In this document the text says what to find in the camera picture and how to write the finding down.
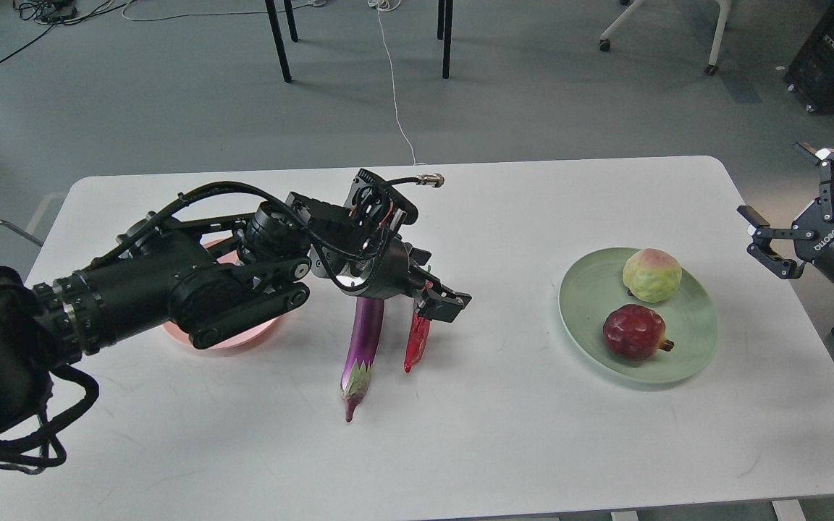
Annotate purple eggplant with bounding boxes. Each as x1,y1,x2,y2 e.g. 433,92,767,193
339,297,385,423

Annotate green plate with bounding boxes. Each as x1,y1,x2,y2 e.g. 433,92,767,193
558,247,719,386

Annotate red chili pepper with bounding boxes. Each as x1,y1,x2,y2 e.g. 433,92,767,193
403,311,431,373

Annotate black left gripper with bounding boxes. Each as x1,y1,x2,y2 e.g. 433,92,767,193
334,240,472,323

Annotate black table legs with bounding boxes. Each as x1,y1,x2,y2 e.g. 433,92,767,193
264,1,455,85

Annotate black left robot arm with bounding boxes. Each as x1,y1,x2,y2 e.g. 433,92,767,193
0,169,472,475

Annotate pink plate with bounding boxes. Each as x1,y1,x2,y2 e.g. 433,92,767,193
160,251,280,352

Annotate white chair base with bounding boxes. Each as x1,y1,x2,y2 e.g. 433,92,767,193
598,1,737,78

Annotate green pink peach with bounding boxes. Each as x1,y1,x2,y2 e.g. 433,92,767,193
622,248,683,303

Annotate white cable on floor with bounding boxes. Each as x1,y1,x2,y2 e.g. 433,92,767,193
366,0,428,166

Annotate red pomegranate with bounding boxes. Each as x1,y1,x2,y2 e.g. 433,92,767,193
602,304,675,360

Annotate black cables on floor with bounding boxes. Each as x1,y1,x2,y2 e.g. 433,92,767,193
0,0,128,85

